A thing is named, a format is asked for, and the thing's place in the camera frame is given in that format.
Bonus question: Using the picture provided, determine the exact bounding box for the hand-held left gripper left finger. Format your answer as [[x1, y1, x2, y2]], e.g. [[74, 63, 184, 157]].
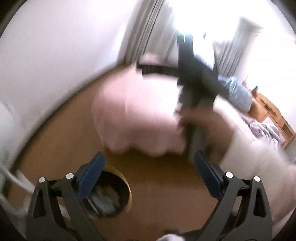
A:
[[26, 152, 105, 241]]

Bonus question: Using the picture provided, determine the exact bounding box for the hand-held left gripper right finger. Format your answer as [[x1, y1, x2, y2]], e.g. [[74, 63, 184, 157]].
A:
[[194, 150, 273, 241]]

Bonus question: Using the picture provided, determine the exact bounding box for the dark round trash bin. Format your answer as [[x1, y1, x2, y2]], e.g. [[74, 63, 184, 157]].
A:
[[89, 165, 133, 219]]

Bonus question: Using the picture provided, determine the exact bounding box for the person's right forearm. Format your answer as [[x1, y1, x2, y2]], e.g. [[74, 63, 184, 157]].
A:
[[220, 132, 295, 232]]

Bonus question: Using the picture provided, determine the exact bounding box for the person's right hand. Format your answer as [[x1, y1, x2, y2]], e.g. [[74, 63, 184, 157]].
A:
[[179, 110, 233, 163]]

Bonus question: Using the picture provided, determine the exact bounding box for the blue cloth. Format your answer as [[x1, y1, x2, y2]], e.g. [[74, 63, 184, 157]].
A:
[[217, 75, 253, 112]]

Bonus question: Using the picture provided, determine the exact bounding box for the grey curtain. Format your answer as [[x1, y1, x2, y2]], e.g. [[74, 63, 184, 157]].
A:
[[217, 16, 262, 77], [120, 0, 178, 66]]

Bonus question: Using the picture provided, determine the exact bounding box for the pink cloth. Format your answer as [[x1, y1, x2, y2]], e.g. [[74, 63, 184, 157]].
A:
[[91, 52, 192, 158]]

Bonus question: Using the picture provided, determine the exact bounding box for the grey crumpled cloth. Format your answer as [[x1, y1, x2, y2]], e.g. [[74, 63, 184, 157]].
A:
[[240, 116, 284, 144]]

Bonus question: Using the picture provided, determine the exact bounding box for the white metal frame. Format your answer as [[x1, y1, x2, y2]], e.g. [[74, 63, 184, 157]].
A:
[[0, 162, 36, 216]]

